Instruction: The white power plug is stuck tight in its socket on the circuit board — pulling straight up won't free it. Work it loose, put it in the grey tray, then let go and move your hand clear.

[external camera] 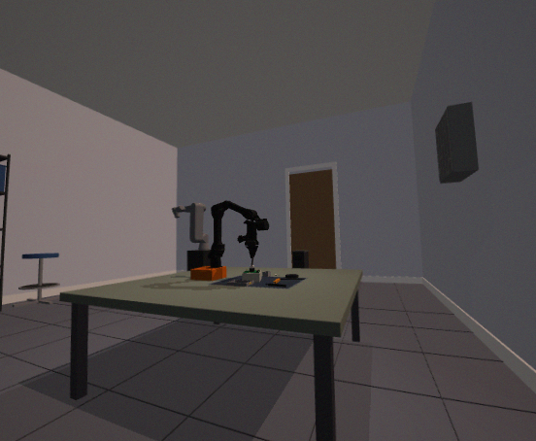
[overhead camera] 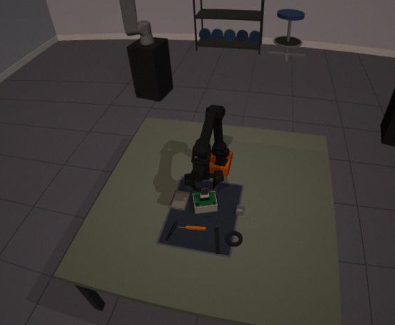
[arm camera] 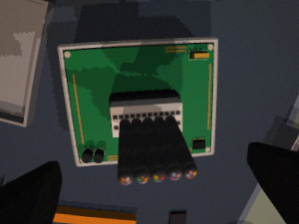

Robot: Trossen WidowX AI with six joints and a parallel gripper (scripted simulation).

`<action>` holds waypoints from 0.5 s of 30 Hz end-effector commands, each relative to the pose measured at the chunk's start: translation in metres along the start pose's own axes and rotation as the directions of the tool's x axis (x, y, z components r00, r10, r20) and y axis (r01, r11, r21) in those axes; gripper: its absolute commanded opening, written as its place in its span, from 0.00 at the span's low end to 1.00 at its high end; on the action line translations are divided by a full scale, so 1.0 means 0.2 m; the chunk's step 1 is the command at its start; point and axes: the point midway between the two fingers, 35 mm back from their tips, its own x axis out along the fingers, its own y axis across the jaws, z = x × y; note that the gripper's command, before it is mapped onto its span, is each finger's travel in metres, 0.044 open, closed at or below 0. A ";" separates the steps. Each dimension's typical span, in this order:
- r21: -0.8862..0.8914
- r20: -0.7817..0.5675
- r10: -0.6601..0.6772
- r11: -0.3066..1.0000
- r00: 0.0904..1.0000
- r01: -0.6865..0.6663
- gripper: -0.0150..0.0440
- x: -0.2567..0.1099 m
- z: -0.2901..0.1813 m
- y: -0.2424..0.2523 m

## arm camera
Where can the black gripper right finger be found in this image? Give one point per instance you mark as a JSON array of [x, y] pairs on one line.
[[277, 171]]

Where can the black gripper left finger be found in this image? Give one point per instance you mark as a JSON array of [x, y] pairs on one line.
[[33, 197]]

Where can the green circuit board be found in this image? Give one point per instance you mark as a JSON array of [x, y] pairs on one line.
[[94, 75]]

